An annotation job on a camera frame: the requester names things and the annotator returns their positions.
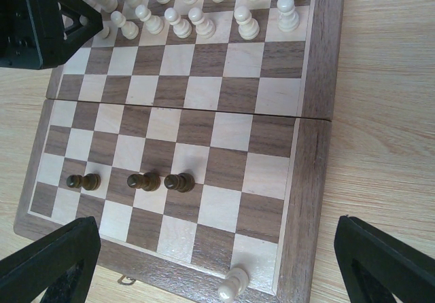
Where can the dark pawn on board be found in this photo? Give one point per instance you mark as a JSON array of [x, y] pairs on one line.
[[88, 182], [148, 182], [183, 182]]

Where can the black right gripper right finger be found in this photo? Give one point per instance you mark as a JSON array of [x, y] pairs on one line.
[[377, 267]]

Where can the white pawn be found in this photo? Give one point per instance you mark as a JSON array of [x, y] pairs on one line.
[[153, 24], [204, 26], [181, 27], [128, 28], [288, 19], [235, 283], [248, 26], [104, 33]]

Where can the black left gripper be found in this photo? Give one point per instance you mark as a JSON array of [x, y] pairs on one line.
[[33, 35]]

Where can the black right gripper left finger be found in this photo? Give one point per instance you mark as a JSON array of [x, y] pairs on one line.
[[60, 265]]

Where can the wooden chess board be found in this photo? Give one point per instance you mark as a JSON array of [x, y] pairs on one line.
[[250, 120]]

